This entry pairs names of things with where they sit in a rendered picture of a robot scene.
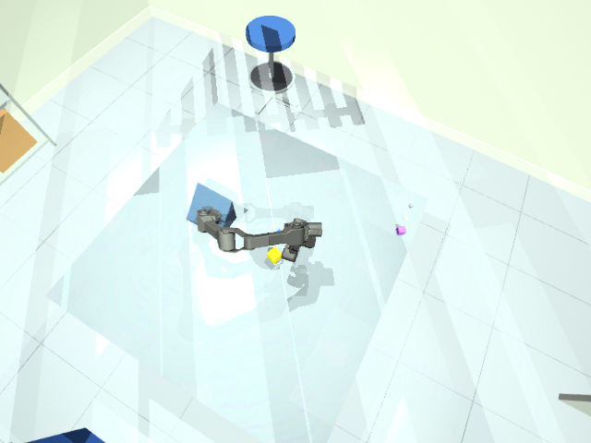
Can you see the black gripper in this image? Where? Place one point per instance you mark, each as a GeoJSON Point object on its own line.
{"type": "Point", "coordinates": [290, 252]}

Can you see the yellow cube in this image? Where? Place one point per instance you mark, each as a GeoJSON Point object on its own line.
{"type": "Point", "coordinates": [274, 255]}

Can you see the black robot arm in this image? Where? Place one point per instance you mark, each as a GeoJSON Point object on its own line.
{"type": "Point", "coordinates": [294, 233]}

